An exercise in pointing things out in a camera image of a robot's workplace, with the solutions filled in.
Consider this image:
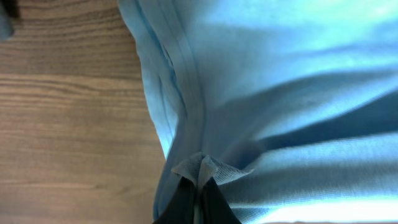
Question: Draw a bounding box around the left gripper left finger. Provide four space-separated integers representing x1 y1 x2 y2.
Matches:
153 177 196 224

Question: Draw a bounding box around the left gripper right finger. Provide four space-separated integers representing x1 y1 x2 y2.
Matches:
201 178 241 224

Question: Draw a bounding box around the light blue t-shirt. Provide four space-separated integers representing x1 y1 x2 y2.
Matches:
119 0 397 223

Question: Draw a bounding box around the folded grey garment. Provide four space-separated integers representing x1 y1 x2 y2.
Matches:
1 0 20 41

